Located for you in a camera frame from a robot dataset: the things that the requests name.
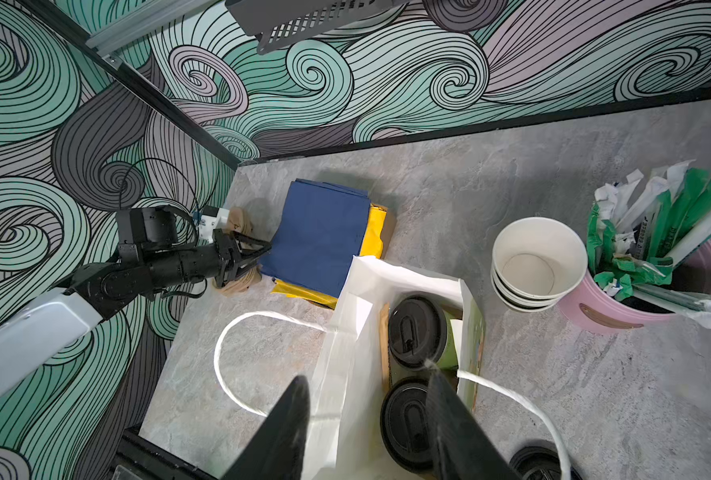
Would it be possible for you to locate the brown pulp cup carrier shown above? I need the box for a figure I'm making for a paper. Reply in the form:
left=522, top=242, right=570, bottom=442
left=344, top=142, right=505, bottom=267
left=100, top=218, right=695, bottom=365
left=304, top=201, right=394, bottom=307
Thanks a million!
left=214, top=207, right=262, bottom=297

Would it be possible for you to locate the stack of paper cups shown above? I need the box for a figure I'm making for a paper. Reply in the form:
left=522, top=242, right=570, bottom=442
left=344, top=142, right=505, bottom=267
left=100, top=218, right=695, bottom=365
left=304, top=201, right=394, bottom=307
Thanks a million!
left=491, top=217, right=589, bottom=313

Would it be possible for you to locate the stack of black lids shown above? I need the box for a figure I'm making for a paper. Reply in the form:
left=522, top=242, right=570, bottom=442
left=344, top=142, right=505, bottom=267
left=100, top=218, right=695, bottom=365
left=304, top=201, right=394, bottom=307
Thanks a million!
left=509, top=445, right=561, bottom=480

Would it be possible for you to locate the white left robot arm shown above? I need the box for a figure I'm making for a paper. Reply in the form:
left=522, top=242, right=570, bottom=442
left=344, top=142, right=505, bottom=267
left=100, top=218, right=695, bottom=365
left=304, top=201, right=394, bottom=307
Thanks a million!
left=0, top=205, right=272, bottom=397

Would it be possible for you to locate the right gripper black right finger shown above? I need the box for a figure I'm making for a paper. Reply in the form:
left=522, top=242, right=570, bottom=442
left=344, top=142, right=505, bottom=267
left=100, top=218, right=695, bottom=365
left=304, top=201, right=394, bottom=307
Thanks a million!
left=425, top=367, right=519, bottom=479

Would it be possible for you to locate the white paper takeout bag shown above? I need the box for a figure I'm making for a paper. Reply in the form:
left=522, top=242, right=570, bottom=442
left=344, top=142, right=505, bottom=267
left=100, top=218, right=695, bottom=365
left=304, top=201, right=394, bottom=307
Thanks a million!
left=212, top=254, right=573, bottom=480

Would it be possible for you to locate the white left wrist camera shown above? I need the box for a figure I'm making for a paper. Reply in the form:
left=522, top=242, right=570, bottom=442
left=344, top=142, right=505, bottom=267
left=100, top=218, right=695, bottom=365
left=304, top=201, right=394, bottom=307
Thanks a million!
left=197, top=206, right=230, bottom=243

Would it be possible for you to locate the navy blue napkin stack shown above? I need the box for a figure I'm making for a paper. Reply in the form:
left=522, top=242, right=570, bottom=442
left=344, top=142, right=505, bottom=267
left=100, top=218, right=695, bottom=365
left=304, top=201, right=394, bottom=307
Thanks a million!
left=260, top=179, right=371, bottom=298

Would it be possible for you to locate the green wrapped straw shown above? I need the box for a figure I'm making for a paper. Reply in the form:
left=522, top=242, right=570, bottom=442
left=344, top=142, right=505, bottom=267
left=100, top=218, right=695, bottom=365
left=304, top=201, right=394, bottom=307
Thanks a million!
left=587, top=164, right=711, bottom=301

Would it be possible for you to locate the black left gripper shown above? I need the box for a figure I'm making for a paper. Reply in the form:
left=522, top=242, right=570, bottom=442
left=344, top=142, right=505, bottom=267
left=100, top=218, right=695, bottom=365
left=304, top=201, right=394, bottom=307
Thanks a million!
left=115, top=205, right=272, bottom=288

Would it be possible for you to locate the white wrapped straw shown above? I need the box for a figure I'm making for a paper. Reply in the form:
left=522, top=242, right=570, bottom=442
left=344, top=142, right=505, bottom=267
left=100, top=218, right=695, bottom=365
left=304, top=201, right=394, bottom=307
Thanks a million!
left=595, top=160, right=693, bottom=233

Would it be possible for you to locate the green paper coffee cup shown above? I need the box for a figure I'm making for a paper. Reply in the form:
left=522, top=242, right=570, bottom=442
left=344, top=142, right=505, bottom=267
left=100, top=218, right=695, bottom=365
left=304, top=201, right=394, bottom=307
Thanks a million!
left=437, top=310, right=463, bottom=370

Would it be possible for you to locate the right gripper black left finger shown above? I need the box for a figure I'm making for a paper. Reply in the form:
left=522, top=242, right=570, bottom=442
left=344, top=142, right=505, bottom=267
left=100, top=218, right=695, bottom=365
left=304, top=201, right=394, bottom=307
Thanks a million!
left=222, top=375, right=311, bottom=479

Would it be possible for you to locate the pink straw holder cup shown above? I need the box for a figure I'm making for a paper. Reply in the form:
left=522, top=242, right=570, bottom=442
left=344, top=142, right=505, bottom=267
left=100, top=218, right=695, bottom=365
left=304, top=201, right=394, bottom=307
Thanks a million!
left=557, top=241, right=711, bottom=334

